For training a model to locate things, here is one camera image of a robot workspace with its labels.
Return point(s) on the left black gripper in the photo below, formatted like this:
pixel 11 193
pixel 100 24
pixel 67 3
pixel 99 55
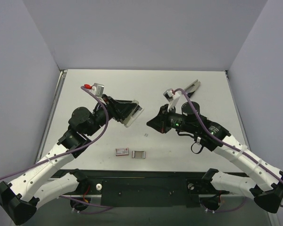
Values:
pixel 111 106

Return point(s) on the beige stapler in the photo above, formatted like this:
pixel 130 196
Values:
pixel 134 114

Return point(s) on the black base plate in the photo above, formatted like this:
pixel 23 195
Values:
pixel 147 188

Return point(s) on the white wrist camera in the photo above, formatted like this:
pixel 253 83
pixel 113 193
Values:
pixel 172 97
pixel 96 89

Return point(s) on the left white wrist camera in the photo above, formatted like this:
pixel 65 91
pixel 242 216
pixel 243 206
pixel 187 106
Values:
pixel 96 89

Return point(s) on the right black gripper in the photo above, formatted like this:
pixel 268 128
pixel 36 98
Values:
pixel 164 120

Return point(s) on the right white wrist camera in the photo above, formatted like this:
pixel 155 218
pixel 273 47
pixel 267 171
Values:
pixel 172 97

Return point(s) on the red white staple box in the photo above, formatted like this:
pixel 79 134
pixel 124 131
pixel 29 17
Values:
pixel 122 151

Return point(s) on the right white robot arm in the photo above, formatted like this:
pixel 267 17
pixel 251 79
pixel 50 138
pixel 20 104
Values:
pixel 264 182

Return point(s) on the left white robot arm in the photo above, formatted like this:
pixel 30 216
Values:
pixel 24 195

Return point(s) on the open staple box tray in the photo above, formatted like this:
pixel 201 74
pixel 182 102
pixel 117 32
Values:
pixel 138 154

